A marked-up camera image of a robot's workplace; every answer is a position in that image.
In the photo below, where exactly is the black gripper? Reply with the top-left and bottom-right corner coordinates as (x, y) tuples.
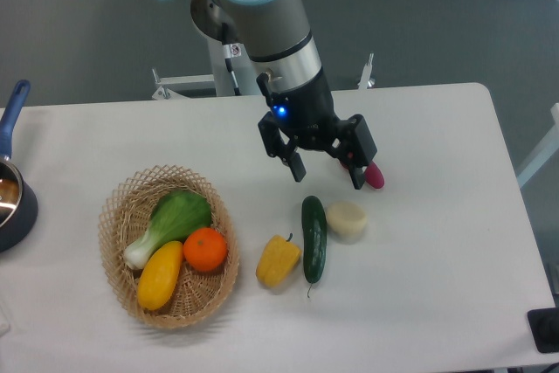
(257, 71), (377, 190)

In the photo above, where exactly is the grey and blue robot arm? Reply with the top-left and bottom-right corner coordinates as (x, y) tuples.
(192, 0), (376, 188)

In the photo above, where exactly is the woven wicker basket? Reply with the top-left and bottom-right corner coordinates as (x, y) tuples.
(99, 165), (239, 329)

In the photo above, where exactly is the yellow mango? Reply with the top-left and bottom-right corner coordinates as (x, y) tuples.
(137, 241), (183, 311)

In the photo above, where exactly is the magenta red vegetable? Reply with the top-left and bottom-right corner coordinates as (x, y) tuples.
(341, 162), (385, 190)

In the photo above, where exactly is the dark green cucumber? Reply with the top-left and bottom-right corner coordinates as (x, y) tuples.
(301, 196), (328, 297)

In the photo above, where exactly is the cream round cake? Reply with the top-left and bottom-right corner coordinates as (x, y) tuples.
(326, 201), (368, 243)

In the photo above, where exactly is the yellow bell pepper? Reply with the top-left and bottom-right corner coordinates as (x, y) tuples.
(255, 235), (302, 288)

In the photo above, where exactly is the orange fruit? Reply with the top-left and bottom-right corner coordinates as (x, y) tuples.
(183, 227), (228, 273)

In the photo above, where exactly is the green bok choy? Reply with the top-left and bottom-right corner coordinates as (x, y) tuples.
(123, 190), (212, 270)

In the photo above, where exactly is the black device at edge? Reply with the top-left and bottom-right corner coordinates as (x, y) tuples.
(527, 307), (558, 354)

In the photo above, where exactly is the dark blue saucepan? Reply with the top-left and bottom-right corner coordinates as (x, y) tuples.
(1, 79), (38, 252)

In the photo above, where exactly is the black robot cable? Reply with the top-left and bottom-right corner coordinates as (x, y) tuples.
(219, 22), (242, 97)

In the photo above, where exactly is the white frame bar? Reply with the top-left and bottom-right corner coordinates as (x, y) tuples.
(516, 103), (558, 188)

